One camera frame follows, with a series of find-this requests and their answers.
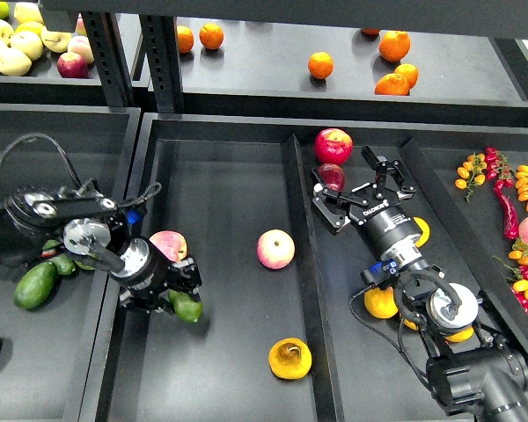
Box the pink apple left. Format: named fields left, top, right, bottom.
left=149, top=230, right=187, bottom=262

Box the yellow pear right cluster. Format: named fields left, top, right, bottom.
left=445, top=325, right=474, bottom=343

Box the orange tangerine centre shelf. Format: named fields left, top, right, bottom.
left=307, top=51, right=334, bottom=80

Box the mixed cherry tomatoes lower right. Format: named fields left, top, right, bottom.
left=494, top=237, right=528, bottom=315

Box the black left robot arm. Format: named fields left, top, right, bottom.
left=0, top=133, right=202, bottom=317

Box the red chili pepper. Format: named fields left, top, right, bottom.
left=494, top=179, right=519, bottom=240

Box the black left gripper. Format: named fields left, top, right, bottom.
left=109, top=237, right=202, bottom=314

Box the dark green avocado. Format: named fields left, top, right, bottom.
left=13, top=261, right=57, bottom=309
left=48, top=254, right=77, bottom=276

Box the orange front right shelf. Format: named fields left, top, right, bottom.
left=374, top=73, right=410, bottom=96

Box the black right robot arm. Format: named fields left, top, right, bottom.
left=312, top=147, right=528, bottom=421

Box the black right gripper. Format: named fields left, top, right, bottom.
left=312, top=146, right=429, bottom=272

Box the pink apple on shelf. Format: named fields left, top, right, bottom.
left=67, top=35, right=94, bottom=65

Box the orange cherry tomato bunch left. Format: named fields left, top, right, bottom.
left=454, top=153, right=487, bottom=202

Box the red apple on shelf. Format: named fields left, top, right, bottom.
left=56, top=52, right=89, bottom=79

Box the orange tangerine shelf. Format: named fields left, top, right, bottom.
left=176, top=25, right=194, bottom=55
left=307, top=51, right=334, bottom=80

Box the large orange upper right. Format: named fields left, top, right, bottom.
left=378, top=30, right=411, bottom=62

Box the pale yellow apple front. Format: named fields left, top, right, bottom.
left=0, top=47, right=32, bottom=76

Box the yellow pear with stem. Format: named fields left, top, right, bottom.
left=414, top=216, right=430, bottom=248

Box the dark green avocado far left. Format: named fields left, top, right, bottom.
left=48, top=254, right=77, bottom=276

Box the orange behind front right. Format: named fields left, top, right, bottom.
left=394, top=63, right=419, bottom=89

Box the yellow pear cluster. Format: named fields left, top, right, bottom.
left=363, top=287, right=399, bottom=319
left=403, top=319, right=418, bottom=331
left=445, top=325, right=474, bottom=343

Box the pink apple centre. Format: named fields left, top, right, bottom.
left=257, top=229, right=295, bottom=270

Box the orange tangerine shelf left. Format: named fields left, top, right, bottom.
left=176, top=25, right=194, bottom=55

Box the yellow pear middle cluster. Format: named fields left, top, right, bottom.
left=403, top=319, right=418, bottom=331

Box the yellow pear left cluster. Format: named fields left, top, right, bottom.
left=363, top=287, right=399, bottom=319

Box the red apple upper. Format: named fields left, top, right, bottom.
left=314, top=128, right=354, bottom=165

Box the dark red apple lower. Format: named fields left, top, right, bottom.
left=317, top=164, right=346, bottom=192

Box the red cherry tomato bunch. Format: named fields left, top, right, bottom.
left=485, top=147, right=514, bottom=189

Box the dark green avocado middle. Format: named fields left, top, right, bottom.
left=13, top=261, right=57, bottom=309

